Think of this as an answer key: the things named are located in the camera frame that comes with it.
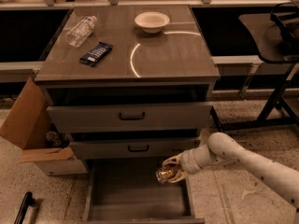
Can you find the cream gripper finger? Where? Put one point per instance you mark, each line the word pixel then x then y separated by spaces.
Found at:
pixel 172 161
pixel 177 177

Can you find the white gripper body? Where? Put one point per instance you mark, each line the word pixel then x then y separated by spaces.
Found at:
pixel 189 162

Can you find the orange soda can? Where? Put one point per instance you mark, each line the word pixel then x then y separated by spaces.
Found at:
pixel 163 173

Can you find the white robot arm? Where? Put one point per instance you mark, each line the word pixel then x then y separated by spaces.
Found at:
pixel 221 148

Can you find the bottom grey drawer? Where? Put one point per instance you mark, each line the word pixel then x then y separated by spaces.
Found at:
pixel 126 191

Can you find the grey drawer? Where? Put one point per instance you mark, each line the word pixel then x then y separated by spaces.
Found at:
pixel 126 191
pixel 129 118
pixel 132 148

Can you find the middle grey drawer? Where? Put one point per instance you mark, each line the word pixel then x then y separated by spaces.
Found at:
pixel 132 148

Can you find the grey drawer cabinet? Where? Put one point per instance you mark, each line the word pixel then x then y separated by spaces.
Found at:
pixel 171 67

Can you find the top grey drawer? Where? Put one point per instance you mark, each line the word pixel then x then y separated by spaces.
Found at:
pixel 129 118

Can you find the can inside cardboard box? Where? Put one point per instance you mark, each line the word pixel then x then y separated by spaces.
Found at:
pixel 53 138

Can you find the dark blue snack bar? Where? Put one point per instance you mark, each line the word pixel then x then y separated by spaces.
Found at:
pixel 93 56

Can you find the white paper bowl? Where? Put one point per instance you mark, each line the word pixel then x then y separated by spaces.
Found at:
pixel 152 22

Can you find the black side table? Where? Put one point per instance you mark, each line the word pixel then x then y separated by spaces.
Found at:
pixel 277 41

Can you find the brown cardboard box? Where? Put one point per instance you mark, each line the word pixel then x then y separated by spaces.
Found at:
pixel 26 126

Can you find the clear plastic water bottle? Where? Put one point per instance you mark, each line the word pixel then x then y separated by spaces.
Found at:
pixel 81 31

